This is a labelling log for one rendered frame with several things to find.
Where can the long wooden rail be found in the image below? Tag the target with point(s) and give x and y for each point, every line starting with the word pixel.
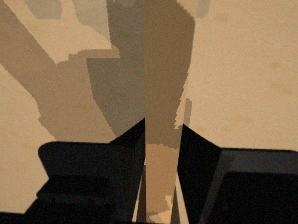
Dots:
pixel 169 27

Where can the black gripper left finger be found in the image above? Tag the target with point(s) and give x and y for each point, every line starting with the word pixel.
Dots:
pixel 121 160

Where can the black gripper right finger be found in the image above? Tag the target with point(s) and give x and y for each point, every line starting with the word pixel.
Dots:
pixel 202 166

